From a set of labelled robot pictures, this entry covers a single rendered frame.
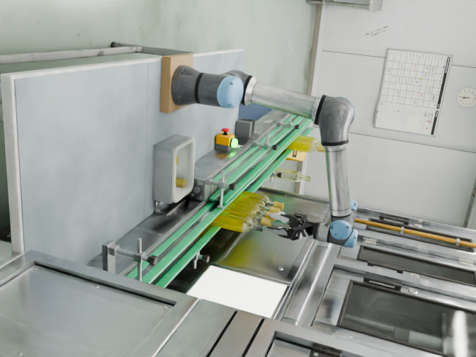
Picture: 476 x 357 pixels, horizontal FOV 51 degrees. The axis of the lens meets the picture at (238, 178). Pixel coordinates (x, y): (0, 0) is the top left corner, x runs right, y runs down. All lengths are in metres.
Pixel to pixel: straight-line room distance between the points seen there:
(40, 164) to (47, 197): 0.10
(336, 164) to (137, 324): 0.94
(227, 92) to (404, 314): 1.03
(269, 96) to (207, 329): 1.05
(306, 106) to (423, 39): 5.94
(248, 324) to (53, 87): 0.76
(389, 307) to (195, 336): 1.06
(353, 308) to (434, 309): 0.31
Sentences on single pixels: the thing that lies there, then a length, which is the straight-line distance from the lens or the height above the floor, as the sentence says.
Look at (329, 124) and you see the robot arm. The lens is 1.74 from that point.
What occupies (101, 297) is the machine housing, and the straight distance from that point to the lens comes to 1.22.
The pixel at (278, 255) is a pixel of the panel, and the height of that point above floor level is 1.21.
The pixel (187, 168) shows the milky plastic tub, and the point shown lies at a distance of 2.00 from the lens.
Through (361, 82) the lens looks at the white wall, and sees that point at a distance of 7.86.
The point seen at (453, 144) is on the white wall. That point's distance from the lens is 7.99.
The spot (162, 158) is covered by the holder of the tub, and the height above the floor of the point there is 0.79.
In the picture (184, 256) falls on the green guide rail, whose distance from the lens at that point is 1.85.
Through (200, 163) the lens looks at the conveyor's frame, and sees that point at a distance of 2.21.
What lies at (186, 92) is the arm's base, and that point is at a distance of 1.83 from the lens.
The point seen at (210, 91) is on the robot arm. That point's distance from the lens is 1.80.
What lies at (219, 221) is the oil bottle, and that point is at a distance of 2.04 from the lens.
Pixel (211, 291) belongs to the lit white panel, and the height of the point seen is 1.07.
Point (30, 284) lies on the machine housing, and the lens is 1.29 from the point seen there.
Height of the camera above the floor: 1.62
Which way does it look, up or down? 18 degrees down
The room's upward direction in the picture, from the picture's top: 101 degrees clockwise
